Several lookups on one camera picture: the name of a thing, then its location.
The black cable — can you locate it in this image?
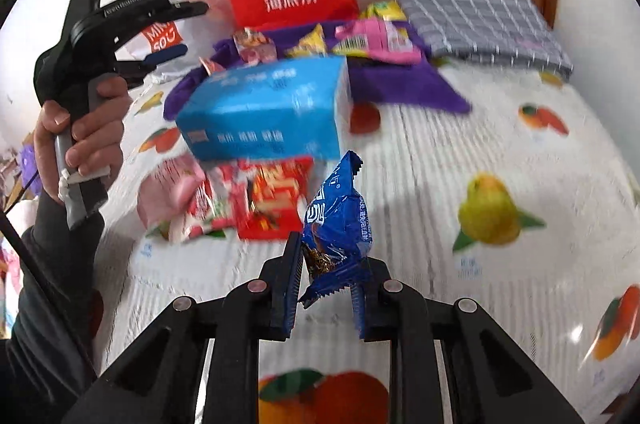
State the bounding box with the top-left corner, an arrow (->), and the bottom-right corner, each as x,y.
0,213 -> 98,382

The red white snack packet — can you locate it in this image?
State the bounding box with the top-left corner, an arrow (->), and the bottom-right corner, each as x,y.
172,161 -> 256,242

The person's left forearm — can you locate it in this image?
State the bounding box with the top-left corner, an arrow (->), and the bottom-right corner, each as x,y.
0,191 -> 108,424

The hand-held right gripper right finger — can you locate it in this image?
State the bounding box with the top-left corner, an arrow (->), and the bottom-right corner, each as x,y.
350,257 -> 586,424

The magenta snack packet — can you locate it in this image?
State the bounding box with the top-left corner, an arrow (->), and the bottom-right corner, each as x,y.
332,18 -> 423,65

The red pink snack packet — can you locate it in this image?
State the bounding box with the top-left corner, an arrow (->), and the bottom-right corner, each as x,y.
232,28 -> 277,65

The yellow green-label snack packet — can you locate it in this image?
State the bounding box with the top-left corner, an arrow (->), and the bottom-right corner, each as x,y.
361,0 -> 408,22

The grey checked folded cloth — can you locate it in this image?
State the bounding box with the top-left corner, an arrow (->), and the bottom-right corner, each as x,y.
389,0 -> 575,80

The blue snack packet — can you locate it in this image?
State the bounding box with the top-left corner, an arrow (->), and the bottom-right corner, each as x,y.
297,150 -> 375,309

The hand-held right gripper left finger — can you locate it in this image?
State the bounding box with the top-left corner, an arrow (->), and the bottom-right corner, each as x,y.
62,231 -> 305,424

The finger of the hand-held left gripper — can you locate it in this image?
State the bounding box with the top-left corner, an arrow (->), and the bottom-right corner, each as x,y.
116,45 -> 188,90
114,0 -> 210,51

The person's left hand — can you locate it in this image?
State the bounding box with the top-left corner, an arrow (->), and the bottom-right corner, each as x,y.
32,77 -> 132,202

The purple cloth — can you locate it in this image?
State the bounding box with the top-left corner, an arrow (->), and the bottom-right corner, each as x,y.
162,18 -> 473,121

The blue cardboard box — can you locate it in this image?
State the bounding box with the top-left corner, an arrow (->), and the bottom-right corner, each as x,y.
175,55 -> 353,164

